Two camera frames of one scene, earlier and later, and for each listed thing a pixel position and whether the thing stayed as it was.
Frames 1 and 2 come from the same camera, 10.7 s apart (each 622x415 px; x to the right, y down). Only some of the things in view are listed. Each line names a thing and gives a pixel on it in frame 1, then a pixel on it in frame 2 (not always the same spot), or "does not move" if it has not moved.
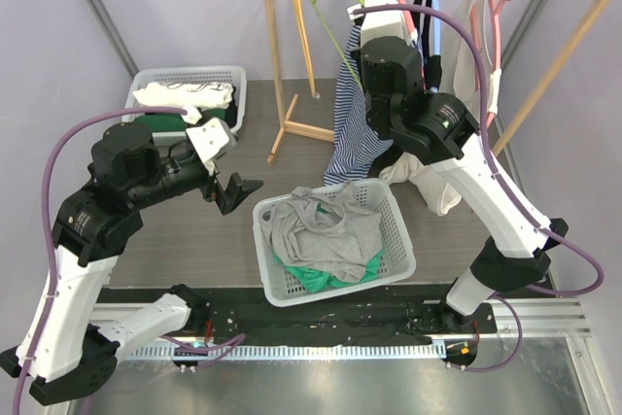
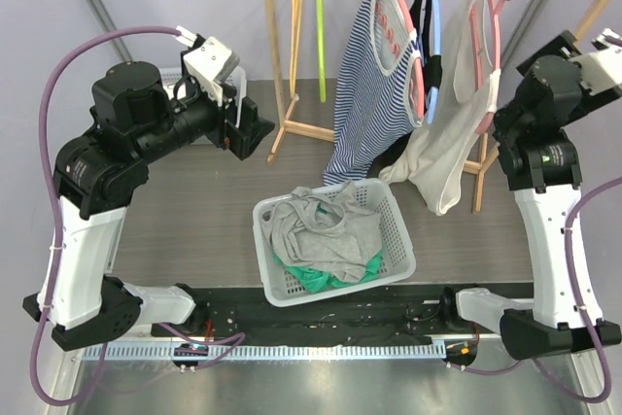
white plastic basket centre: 397,260 does not move
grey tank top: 334,230 does not move
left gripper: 237,189 to 240,139
